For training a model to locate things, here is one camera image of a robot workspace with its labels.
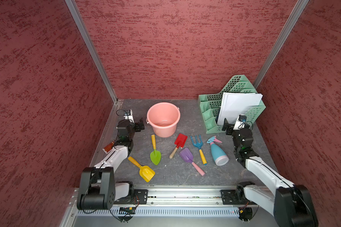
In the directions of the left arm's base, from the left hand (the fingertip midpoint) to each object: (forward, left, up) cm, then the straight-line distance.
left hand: (135, 120), depth 88 cm
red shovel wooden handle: (-7, -30, -15) cm, 34 cm away
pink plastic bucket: (+10, -17, -9) cm, 22 cm away
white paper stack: (+8, -64, +8) cm, 65 cm away
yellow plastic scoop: (-27, -8, -14) cm, 32 cm away
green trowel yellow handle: (-17, -13, -15) cm, 26 cm away
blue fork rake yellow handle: (-9, -43, -16) cm, 46 cm away
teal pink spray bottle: (-21, -52, -8) cm, 57 cm away
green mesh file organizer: (+26, -54, -12) cm, 61 cm away
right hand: (-2, -60, +4) cm, 60 cm away
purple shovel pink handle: (-16, -34, -15) cm, 40 cm away
